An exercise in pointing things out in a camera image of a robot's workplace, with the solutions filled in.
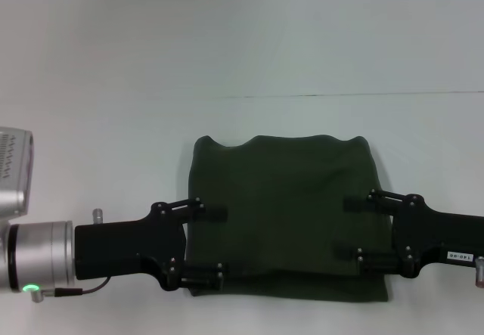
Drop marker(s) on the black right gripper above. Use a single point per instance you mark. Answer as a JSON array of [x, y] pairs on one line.
[[435, 233]]

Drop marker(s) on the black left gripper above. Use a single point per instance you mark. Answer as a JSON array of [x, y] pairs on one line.
[[128, 244]]

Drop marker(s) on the dark green shirt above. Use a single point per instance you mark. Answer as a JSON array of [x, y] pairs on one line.
[[287, 199]]

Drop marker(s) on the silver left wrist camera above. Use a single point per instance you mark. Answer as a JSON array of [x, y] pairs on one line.
[[15, 172]]

